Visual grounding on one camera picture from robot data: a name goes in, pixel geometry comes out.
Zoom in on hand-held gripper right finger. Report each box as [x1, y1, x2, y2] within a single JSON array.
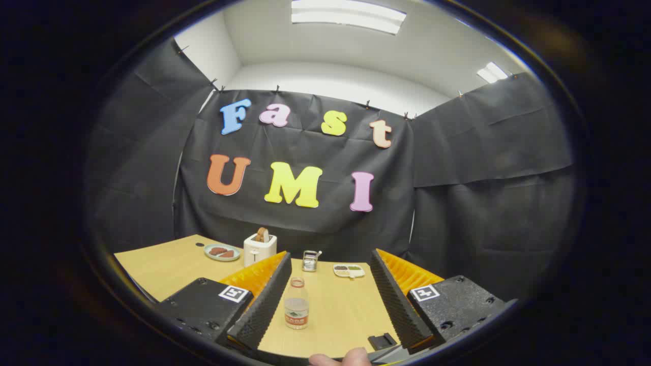
[[370, 248, 509, 355]]

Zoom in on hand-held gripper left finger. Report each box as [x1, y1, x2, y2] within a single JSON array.
[[155, 251, 293, 351]]

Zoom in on white toaster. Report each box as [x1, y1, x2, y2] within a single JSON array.
[[244, 233, 278, 267]]

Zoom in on small ceiling light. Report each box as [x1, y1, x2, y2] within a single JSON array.
[[477, 62, 509, 84]]

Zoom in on clear plastic juice bottle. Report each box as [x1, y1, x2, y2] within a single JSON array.
[[284, 277, 310, 330]]

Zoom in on long ceiling light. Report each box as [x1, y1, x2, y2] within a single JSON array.
[[291, 0, 407, 35]]

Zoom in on white divided dish with beans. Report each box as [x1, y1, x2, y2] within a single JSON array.
[[333, 263, 366, 279]]

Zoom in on pale green plate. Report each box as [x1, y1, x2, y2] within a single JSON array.
[[204, 243, 241, 262]]

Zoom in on wooden table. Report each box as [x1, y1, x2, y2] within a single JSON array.
[[113, 234, 407, 359]]

